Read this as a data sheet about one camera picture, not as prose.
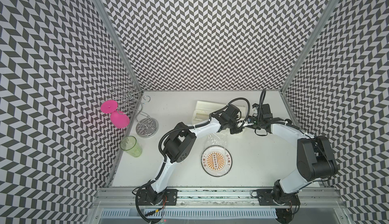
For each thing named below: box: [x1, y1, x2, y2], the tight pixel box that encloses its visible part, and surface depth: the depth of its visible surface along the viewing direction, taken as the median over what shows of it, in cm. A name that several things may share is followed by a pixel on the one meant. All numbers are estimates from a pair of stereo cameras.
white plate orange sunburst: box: [201, 144, 233, 177], surface depth 86 cm
